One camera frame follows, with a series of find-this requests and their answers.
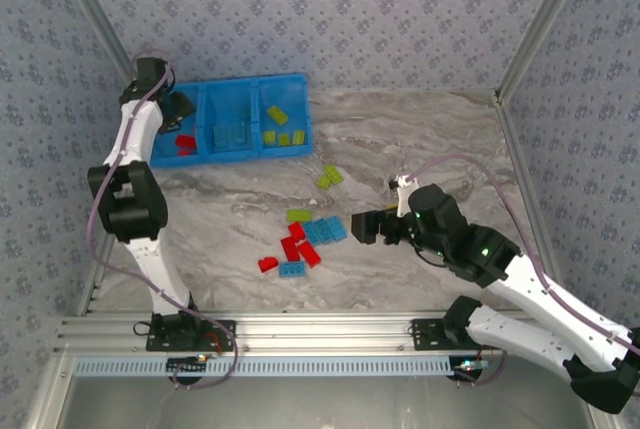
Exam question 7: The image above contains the aluminium lower frame rail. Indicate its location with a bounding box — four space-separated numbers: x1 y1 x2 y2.
587 406 621 429
22 353 76 429

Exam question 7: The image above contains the blue three-compartment plastic bin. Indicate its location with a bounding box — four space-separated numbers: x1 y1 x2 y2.
149 72 316 170

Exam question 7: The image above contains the aluminium front rail extrusion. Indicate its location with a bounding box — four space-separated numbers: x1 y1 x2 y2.
54 311 551 353

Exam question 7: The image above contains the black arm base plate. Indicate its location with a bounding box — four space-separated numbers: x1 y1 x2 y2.
409 317 505 351
146 318 237 353

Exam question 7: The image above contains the steel lower panel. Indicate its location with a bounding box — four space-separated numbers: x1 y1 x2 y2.
29 376 601 429

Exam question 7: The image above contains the aluminium frame post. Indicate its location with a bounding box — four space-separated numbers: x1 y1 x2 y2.
492 0 599 100
49 0 144 80

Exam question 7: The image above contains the small controller board with light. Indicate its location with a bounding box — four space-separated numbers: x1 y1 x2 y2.
165 354 211 375
452 357 489 381

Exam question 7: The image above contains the aluminium side rail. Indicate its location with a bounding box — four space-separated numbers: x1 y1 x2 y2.
494 91 561 273
74 238 114 318

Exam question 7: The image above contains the white slotted cable duct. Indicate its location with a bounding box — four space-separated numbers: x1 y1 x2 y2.
73 354 464 379

